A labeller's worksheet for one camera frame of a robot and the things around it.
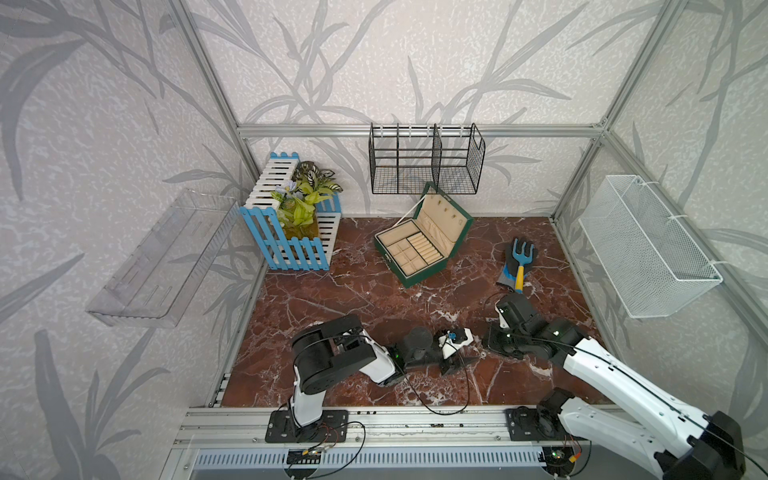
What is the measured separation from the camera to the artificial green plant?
91cm

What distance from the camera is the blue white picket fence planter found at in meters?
0.88

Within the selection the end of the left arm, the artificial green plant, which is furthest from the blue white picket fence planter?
the end of the left arm

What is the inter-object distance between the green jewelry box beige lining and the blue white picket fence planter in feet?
0.71

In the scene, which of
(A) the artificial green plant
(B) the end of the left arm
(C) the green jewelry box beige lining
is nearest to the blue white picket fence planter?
(A) the artificial green plant

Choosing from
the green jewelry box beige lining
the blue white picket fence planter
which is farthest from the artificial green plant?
the green jewelry box beige lining

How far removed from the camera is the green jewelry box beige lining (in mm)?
990

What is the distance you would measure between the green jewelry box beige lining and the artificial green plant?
25cm

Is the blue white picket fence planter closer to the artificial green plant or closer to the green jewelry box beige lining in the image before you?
the artificial green plant

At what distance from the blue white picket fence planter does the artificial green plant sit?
0.05 feet
